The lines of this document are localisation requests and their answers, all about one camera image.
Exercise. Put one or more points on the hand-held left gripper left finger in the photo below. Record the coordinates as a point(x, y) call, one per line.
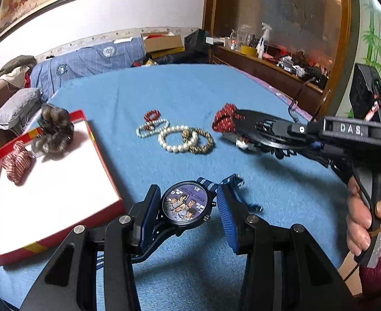
point(148, 214)

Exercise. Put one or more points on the red cardboard box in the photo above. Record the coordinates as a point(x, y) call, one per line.
point(48, 194)

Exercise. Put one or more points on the leopard print scrunchie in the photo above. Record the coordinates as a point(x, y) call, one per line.
point(205, 149)

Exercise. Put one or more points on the open cardboard box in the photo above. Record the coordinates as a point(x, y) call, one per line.
point(164, 42)

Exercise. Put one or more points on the black bag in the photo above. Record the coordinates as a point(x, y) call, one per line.
point(197, 40)

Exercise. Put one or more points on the glass jar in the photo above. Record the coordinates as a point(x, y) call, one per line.
point(242, 37)

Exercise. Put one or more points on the red plaid scrunchie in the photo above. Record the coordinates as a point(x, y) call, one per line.
point(17, 165)

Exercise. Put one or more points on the pile of clothes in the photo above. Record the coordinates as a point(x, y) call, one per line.
point(15, 64)

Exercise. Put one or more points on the person's right hand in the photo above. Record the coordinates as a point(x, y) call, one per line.
point(358, 210)

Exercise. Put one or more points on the person's right forearm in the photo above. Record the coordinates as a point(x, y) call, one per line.
point(379, 275)

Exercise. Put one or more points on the folded blue checked quilt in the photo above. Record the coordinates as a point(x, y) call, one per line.
point(90, 58)

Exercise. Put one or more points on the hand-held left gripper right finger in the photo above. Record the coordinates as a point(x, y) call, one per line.
point(226, 214)

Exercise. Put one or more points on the pile of assorted clutter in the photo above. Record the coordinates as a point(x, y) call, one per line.
point(294, 61)

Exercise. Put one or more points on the bamboo wall decal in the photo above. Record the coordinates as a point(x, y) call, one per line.
point(375, 39)

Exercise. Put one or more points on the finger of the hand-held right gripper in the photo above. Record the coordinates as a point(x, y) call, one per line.
point(310, 150)
point(298, 129)

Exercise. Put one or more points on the white paper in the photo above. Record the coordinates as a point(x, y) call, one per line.
point(123, 40)

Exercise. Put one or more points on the blue bed sheet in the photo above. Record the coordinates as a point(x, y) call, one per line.
point(184, 90)

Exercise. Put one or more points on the grey organza scrunchie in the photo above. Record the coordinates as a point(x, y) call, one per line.
point(52, 129)

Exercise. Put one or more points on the white spray bottle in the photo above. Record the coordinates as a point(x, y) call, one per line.
point(261, 43)

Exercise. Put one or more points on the red polka dot bow clip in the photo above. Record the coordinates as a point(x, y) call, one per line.
point(224, 120)

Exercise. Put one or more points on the grey pillow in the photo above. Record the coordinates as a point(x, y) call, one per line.
point(15, 107)

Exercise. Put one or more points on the wooden dresser with mirror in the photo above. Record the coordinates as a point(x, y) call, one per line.
point(264, 68)

